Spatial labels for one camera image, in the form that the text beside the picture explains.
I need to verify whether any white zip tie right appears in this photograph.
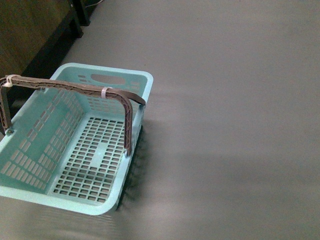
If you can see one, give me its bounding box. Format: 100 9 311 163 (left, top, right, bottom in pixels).
101 87 112 99

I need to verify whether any light blue plastic basket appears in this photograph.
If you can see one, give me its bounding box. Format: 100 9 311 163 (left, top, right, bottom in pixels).
0 63 153 215

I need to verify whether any dark wooden shelf unit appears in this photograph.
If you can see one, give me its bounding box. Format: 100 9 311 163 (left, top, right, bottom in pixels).
0 0 91 76

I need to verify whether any brown basket handle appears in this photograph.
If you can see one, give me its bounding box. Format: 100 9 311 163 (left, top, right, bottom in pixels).
0 74 146 156

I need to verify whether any white zip tie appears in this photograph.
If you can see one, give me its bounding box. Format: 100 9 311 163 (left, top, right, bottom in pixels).
3 74 15 88
101 87 112 99

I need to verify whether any white zip tie left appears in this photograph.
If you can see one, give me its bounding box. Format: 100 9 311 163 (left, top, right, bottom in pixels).
3 74 15 88

